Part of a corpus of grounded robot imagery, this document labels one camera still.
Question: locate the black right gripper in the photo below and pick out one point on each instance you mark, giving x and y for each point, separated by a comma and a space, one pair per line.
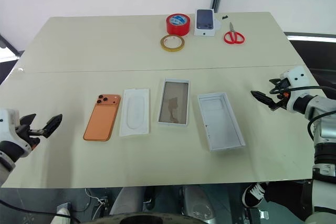
282, 89

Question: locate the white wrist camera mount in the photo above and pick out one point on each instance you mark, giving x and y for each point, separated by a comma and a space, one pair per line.
296, 75
9, 123

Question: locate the white tray with brown inside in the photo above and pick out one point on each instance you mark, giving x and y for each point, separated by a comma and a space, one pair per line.
173, 103

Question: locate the white box with phone print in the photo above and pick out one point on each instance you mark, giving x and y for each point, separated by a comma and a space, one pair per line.
204, 23

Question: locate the dark side table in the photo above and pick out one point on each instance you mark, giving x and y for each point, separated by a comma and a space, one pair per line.
315, 53

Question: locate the black and white sneaker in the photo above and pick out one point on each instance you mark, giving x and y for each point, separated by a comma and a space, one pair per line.
253, 195

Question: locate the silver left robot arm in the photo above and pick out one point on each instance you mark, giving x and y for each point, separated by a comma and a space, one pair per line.
6, 153

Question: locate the black trouser leg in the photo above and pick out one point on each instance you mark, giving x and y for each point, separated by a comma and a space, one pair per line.
286, 195

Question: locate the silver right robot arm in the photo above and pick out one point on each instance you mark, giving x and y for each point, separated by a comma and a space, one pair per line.
321, 119

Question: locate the small black clip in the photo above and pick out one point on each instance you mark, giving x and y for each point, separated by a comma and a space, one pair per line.
224, 17

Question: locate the red tape roll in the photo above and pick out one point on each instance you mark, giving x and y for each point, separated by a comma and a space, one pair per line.
178, 26

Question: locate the white paper insert sleeve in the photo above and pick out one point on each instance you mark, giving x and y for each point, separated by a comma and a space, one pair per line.
135, 111

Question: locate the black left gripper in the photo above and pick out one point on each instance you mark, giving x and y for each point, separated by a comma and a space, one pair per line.
31, 131

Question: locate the yellow clear tape roll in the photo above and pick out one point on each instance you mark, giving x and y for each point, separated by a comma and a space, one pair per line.
164, 45

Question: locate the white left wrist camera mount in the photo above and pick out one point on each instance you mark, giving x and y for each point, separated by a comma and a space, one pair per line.
9, 123

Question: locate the orange smartphone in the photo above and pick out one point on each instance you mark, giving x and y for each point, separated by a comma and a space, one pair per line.
102, 119

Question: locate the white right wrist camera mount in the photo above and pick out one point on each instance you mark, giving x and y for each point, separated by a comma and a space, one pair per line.
296, 75

